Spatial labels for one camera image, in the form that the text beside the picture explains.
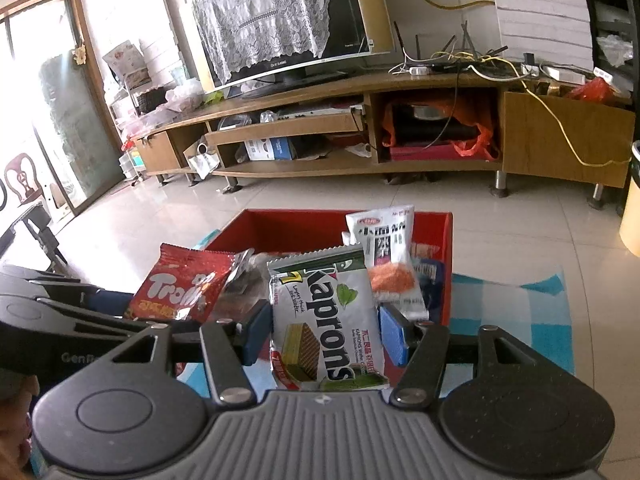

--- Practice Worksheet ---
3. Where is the blue white checkered tablecloth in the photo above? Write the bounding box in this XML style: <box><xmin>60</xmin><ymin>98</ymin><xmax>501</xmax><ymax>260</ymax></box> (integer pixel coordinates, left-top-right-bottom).
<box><xmin>175</xmin><ymin>230</ymin><xmax>576</xmax><ymax>391</ymax></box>

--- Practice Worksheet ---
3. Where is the green white wafer packet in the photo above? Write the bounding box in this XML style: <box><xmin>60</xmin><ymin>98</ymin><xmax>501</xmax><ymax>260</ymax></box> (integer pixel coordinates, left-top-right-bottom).
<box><xmin>266</xmin><ymin>244</ymin><xmax>391</xmax><ymax>392</ymax></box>

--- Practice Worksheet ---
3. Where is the white lace cloth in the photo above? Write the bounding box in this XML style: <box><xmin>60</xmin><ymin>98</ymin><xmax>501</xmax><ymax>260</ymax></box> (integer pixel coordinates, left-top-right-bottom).
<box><xmin>191</xmin><ymin>0</ymin><xmax>332</xmax><ymax>81</ymax></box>

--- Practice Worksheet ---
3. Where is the white set-top box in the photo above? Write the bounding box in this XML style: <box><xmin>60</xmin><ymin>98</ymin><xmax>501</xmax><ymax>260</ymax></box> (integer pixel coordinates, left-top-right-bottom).
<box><xmin>542</xmin><ymin>64</ymin><xmax>586</xmax><ymax>85</ymax></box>

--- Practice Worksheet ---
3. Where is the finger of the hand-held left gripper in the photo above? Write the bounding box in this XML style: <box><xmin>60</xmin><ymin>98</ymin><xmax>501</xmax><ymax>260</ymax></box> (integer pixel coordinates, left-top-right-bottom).
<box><xmin>0</xmin><ymin>265</ymin><xmax>134</xmax><ymax>319</ymax></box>
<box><xmin>0</xmin><ymin>296</ymin><xmax>152</xmax><ymax>334</ymax></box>

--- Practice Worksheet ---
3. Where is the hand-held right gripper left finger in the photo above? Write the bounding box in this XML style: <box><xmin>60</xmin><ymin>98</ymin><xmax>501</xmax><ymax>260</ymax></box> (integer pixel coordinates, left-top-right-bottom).
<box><xmin>85</xmin><ymin>300</ymin><xmax>273</xmax><ymax>406</ymax></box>

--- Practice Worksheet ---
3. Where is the blue white carton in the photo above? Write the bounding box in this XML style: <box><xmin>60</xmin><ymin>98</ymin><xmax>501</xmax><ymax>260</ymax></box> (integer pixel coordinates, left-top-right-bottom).
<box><xmin>245</xmin><ymin>137</ymin><xmax>297</xmax><ymax>162</ymax></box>

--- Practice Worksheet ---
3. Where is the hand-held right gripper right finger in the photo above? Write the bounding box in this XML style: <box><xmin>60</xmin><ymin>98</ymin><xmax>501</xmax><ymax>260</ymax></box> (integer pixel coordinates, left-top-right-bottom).
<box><xmin>378</xmin><ymin>304</ymin><xmax>566</xmax><ymax>408</ymax></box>

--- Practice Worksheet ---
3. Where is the red snack packet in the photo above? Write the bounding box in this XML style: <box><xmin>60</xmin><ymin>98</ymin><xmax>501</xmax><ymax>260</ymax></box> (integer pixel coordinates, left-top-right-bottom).
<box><xmin>124</xmin><ymin>243</ymin><xmax>237</xmax><ymax>323</ymax></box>

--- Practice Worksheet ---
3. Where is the black router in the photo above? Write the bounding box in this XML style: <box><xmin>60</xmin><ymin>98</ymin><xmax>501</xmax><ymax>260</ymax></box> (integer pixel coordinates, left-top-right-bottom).
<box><xmin>392</xmin><ymin>20</ymin><xmax>508</xmax><ymax>70</ymax></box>

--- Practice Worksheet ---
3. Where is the wooden chair with red back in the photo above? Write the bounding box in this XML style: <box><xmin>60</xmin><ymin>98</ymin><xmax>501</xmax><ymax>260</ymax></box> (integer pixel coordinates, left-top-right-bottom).
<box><xmin>2</xmin><ymin>152</ymin><xmax>46</xmax><ymax>207</ymax></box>

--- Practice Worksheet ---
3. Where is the glass sliding door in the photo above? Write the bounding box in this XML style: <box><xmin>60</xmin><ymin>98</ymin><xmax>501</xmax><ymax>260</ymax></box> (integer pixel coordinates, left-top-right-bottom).
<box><xmin>0</xmin><ymin>0</ymin><xmax>126</xmax><ymax>216</ymax></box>

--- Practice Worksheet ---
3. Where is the dark metal shelf rack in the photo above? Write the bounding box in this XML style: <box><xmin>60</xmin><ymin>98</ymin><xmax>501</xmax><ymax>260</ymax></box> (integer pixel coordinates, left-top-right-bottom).
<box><xmin>580</xmin><ymin>0</ymin><xmax>640</xmax><ymax>96</ymax></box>

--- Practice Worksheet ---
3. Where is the orange plastic bag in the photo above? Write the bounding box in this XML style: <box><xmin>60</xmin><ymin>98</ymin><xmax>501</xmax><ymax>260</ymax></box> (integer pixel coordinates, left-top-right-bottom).
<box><xmin>382</xmin><ymin>97</ymin><xmax>501</xmax><ymax>161</ymax></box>

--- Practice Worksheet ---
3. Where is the white ribbed panel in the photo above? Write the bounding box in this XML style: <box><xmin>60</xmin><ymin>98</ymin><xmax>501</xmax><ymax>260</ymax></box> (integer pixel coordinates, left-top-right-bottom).
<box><xmin>485</xmin><ymin>0</ymin><xmax>593</xmax><ymax>68</ymax></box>

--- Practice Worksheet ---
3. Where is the red cardboard box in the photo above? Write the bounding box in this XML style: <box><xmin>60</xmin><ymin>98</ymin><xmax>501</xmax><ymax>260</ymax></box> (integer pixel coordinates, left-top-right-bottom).
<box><xmin>205</xmin><ymin>208</ymin><xmax>454</xmax><ymax>326</ymax></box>

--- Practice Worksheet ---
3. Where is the cream trash bin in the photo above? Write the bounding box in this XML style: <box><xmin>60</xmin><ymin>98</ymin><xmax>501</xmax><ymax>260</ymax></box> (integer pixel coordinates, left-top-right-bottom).
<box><xmin>619</xmin><ymin>140</ymin><xmax>640</xmax><ymax>258</ymax></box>

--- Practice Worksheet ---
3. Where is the yellow cable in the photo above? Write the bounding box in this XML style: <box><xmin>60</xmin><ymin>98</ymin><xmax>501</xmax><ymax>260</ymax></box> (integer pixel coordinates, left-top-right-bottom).
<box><xmin>404</xmin><ymin>0</ymin><xmax>633</xmax><ymax>167</ymax></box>

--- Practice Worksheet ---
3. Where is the person's left hand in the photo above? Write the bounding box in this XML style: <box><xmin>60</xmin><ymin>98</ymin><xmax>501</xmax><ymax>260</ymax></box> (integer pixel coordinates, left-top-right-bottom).
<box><xmin>0</xmin><ymin>375</ymin><xmax>40</xmax><ymax>480</ymax></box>

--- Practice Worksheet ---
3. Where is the black chair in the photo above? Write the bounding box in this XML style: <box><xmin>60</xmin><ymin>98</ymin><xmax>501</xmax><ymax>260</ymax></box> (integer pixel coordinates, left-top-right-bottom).
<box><xmin>15</xmin><ymin>205</ymin><xmax>68</xmax><ymax>272</ymax></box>

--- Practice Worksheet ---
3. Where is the flat screen television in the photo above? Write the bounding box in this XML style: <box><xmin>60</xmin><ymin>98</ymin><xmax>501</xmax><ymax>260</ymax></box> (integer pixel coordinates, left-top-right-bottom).
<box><xmin>172</xmin><ymin>0</ymin><xmax>396</xmax><ymax>101</ymax></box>

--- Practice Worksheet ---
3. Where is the white plastic bag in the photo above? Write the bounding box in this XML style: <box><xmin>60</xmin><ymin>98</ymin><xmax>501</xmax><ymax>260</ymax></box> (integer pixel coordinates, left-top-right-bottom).
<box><xmin>165</xmin><ymin>77</ymin><xmax>206</xmax><ymax>111</ymax></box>

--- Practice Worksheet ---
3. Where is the white printed carton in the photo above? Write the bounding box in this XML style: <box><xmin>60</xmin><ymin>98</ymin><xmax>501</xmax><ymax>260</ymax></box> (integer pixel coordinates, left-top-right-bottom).
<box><xmin>102</xmin><ymin>40</ymin><xmax>151</xmax><ymax>88</ymax></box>

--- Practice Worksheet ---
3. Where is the red plastic bag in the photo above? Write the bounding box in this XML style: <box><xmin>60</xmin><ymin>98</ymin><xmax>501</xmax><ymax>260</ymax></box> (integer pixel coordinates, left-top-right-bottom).
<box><xmin>570</xmin><ymin>77</ymin><xmax>616</xmax><ymax>101</ymax></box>

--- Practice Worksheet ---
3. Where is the large white spicy strips packet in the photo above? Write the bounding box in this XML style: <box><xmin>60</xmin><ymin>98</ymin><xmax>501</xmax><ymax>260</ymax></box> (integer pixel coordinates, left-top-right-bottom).
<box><xmin>345</xmin><ymin>205</ymin><xmax>431</xmax><ymax>323</ymax></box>

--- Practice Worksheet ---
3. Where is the white paper bag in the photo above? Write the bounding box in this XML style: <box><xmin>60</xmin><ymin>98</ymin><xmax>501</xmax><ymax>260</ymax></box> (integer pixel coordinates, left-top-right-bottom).
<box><xmin>182</xmin><ymin>140</ymin><xmax>221</xmax><ymax>181</ymax></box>

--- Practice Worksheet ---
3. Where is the wooden tv stand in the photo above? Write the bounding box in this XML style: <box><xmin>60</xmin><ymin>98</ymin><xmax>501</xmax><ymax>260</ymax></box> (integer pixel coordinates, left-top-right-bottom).
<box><xmin>132</xmin><ymin>67</ymin><xmax>636</xmax><ymax>196</ymax></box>

